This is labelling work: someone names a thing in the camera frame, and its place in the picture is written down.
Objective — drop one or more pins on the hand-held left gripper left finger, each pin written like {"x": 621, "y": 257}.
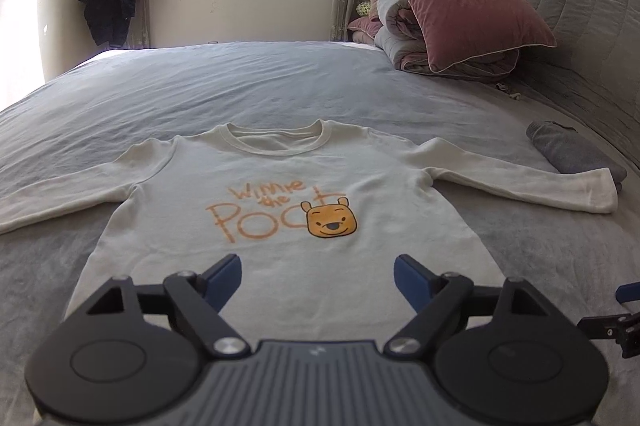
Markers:
{"x": 225, "y": 281}

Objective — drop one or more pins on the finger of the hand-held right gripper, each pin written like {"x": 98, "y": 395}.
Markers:
{"x": 620, "y": 331}
{"x": 630, "y": 295}

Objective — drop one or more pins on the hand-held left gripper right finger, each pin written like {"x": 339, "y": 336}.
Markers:
{"x": 412, "y": 281}

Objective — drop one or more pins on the white long-sleeve bear-print shirt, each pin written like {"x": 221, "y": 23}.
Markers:
{"x": 280, "y": 176}

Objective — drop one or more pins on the folded grey cloth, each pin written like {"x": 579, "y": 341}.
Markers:
{"x": 570, "y": 151}

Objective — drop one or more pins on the folded grey quilt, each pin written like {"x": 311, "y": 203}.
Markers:
{"x": 400, "y": 36}

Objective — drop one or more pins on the small pink cushion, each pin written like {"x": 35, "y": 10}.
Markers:
{"x": 362, "y": 31}

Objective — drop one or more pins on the green patterned item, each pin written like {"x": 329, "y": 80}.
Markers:
{"x": 362, "y": 8}

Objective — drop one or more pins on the pink velvet pillow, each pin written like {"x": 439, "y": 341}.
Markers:
{"x": 460, "y": 1}

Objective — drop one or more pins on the grey quilted headboard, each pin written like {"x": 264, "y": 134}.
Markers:
{"x": 585, "y": 6}

